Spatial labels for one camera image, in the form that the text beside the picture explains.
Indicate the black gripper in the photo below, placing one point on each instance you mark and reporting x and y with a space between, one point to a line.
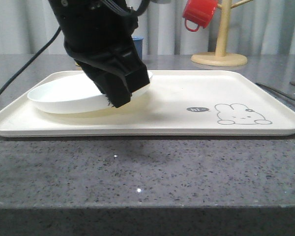
98 36

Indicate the pair of steel chopsticks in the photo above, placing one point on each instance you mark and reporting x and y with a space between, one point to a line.
290 97

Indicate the blue enamel mug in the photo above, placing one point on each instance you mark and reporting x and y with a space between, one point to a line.
138 42

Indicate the wooden mug tree stand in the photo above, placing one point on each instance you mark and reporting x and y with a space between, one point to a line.
220 57

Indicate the beige rabbit print tray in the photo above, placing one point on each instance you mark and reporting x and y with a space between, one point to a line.
177 102

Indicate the red enamel mug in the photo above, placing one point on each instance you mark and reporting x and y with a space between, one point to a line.
199 12

